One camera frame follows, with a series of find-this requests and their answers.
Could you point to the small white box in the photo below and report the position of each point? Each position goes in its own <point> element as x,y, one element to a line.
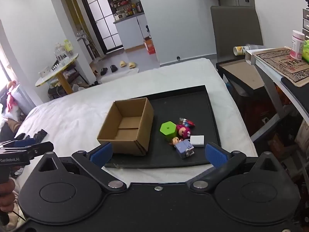
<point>44,72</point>

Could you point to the small red toy figurine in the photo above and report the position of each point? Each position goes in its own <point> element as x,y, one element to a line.
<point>189,123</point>

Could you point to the kitchen shelf with jars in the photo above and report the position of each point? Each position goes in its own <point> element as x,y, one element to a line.
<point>125,7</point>

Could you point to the white desk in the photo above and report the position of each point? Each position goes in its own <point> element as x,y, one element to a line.
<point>268,67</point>

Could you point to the beige slipper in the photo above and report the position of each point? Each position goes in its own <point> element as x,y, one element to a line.
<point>123,64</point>
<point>132,65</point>

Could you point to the person's left hand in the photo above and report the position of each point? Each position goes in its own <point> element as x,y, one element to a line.
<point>6,195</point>

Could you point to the white rug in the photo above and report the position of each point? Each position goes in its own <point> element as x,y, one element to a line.
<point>120,76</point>

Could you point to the grey chair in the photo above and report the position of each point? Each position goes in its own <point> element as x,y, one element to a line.
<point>236,29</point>

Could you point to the yellow white cup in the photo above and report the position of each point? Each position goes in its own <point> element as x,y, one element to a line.
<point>239,50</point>

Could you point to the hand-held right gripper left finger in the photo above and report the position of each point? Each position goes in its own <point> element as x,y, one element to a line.
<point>102,153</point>

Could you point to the white pink-label bottle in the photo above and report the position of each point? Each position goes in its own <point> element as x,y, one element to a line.
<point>297,46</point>

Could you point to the black tray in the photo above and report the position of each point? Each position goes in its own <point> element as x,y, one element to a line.
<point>178,104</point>

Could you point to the brown cardboard box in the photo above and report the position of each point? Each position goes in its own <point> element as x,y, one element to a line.
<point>142,130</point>

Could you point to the green packet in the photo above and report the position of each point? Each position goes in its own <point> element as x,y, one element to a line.
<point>306,50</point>

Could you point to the clear plastic bottle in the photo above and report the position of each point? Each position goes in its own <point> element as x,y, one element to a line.
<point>59,53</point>

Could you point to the brown-haired small figurine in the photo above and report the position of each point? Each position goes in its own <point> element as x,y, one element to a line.
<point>175,140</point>

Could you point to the brown cardboard sheet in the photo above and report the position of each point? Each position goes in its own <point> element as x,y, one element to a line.
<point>243,75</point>

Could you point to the black desk pad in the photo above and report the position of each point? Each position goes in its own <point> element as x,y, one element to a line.
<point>294,89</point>

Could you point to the blue blocky toy figure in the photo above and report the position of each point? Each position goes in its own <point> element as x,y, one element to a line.
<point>184,148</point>

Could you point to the printed paper mat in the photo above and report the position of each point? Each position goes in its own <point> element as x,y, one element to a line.
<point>287,65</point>

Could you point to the pink toy figure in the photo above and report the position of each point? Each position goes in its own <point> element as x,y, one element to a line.
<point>182,130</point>

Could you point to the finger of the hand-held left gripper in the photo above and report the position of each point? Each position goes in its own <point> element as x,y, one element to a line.
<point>25,143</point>
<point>41,148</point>

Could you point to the orange box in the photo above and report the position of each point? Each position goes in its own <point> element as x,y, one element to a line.
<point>150,46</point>

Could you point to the grey drawer unit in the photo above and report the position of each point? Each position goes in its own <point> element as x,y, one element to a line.
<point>306,24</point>

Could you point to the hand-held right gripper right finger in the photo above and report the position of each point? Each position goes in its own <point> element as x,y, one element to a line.
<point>216,156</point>

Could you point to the black slipper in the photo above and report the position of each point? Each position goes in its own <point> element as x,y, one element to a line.
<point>113,68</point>
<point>103,71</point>

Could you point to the white charger plug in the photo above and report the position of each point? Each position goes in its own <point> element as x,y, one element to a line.
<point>197,140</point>

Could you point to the round yellow-edged table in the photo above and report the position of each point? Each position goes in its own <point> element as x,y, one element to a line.
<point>60,66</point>

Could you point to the green hexagonal box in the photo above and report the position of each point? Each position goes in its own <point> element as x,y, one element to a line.
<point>167,129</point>

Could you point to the black-framed glass door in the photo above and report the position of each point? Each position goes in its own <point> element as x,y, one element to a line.
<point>103,21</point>

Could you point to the pink plush toy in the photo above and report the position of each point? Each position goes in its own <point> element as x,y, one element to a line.
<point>10,96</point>

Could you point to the yellow-lid jar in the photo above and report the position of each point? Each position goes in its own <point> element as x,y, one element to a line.
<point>68,47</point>

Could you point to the black side table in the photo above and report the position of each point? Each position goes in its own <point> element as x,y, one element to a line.
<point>241,106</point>

